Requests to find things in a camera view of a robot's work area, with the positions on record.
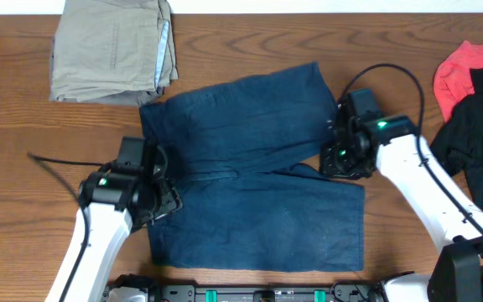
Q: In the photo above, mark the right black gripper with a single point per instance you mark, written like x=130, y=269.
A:
x=328, y=166

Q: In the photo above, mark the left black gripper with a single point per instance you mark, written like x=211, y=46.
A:
x=171, y=200

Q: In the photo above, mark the dark blue denim shorts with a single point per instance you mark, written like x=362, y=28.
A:
x=237, y=156

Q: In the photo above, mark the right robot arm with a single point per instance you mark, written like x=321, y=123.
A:
x=393, y=147

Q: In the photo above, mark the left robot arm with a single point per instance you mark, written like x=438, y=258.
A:
x=112, y=207

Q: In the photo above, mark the red garment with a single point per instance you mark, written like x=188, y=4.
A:
x=452, y=80

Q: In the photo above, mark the folded khaki trousers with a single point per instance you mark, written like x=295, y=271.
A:
x=113, y=52

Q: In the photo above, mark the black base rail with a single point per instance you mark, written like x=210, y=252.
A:
x=130, y=287

